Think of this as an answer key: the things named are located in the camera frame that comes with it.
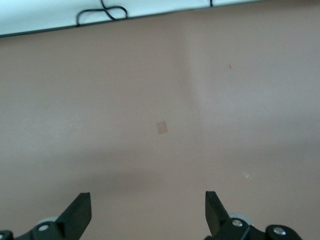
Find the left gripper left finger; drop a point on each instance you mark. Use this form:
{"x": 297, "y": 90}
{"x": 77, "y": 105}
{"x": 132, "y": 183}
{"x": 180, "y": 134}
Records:
{"x": 75, "y": 220}

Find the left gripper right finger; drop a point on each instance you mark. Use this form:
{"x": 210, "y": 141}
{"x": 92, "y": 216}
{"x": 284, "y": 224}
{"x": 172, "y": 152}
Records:
{"x": 220, "y": 222}

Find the square tape patch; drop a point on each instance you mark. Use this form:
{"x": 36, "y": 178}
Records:
{"x": 161, "y": 127}

